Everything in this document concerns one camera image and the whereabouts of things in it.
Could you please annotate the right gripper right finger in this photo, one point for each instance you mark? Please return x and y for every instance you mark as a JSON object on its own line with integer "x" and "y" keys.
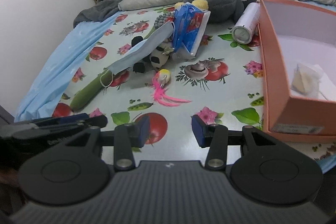
{"x": 214, "y": 137}

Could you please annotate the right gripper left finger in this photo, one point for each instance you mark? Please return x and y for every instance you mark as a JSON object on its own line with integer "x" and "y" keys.
{"x": 127, "y": 136}

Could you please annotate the blue surgical face mask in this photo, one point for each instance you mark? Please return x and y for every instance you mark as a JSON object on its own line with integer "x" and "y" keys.
{"x": 141, "y": 50}

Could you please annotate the translucent printed plastic packet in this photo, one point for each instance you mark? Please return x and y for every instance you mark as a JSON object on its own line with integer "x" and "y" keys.
{"x": 306, "y": 80}

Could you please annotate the blue white plastic bag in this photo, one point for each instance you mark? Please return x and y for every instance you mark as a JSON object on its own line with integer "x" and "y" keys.
{"x": 189, "y": 27}

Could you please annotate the light blue bed sheet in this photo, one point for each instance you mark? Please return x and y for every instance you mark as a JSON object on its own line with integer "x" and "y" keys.
{"x": 57, "y": 73}

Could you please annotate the pink feather cat toy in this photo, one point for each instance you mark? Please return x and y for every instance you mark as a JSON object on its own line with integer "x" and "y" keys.
{"x": 160, "y": 82}

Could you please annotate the green long massage brush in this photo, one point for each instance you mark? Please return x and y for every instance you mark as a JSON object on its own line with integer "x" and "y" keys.
{"x": 86, "y": 95}

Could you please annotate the small panda plush toy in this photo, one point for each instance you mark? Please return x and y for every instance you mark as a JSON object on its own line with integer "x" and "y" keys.
{"x": 157, "y": 59}

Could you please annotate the white spray can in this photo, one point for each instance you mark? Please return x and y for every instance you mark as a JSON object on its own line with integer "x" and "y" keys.
{"x": 245, "y": 28}

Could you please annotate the salmon pink cardboard box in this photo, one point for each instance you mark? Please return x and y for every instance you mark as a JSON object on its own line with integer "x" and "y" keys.
{"x": 298, "y": 58}

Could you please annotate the dark grey clothing pile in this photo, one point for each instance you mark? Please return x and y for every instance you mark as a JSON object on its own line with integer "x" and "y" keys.
{"x": 98, "y": 13}

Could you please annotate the grey white penguin plush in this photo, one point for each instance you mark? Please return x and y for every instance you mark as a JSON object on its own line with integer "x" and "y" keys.
{"x": 222, "y": 10}

